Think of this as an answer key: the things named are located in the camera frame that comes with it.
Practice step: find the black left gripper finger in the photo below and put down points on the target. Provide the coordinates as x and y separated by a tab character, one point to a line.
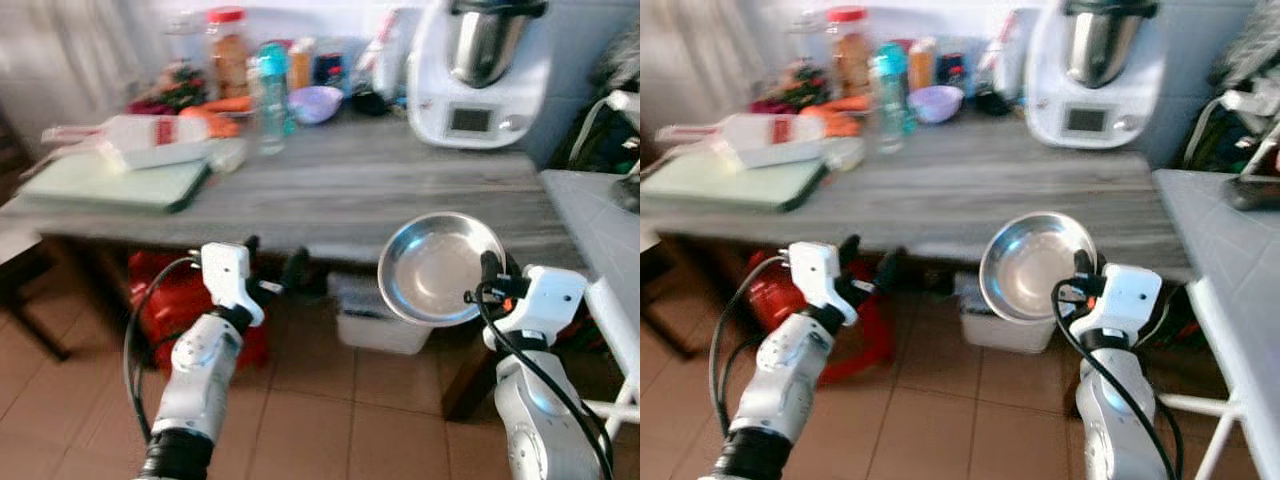
251	255
849	256
887	272
294	270

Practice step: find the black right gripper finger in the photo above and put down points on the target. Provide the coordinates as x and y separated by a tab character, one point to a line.
490	264
1082	264

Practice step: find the shiny metal bowl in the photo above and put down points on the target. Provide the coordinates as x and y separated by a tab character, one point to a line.
1025	270
430	270

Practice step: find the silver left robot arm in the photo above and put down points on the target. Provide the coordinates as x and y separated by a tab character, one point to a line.
790	385
200	375

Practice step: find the grey wooden table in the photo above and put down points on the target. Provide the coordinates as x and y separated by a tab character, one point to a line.
330	190
950	190

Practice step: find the white plastic storage box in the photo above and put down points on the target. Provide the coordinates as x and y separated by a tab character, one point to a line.
375	325
995	330

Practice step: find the white folding table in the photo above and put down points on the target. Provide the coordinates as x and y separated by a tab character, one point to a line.
1235	270
595	215

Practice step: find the pale green cutting board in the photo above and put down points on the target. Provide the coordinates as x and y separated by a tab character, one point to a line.
110	183
730	183

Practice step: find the orange carrots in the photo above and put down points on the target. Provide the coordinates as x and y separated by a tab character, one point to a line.
225	110
845	112

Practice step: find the white bottle with red label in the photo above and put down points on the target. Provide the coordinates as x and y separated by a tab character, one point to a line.
140	132
765	132

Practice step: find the small black device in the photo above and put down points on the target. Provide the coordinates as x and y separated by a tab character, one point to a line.
628	195

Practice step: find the teal water bottle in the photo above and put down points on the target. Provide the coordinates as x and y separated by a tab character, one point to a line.
272	95
891	95

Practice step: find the white kitchen cooking machine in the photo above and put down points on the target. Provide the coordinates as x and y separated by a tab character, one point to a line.
480	100
1095	100

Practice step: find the purple plastic bowl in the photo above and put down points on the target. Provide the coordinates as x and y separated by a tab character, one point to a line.
315	103
936	103

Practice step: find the black bag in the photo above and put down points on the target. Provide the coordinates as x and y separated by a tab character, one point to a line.
1225	145
605	140

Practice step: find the orange jar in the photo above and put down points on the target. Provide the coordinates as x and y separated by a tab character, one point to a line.
922	65
301	65

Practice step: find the clear jar with red lid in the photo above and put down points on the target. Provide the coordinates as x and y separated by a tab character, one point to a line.
229	55
849	55

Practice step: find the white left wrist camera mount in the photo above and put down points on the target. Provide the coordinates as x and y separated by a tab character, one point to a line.
228	275
818	275

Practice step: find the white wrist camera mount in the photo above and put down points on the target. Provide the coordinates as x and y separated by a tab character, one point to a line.
818	275
1125	300
545	300
228	275

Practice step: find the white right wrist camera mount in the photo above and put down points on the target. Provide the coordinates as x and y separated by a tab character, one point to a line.
545	300
1125	300

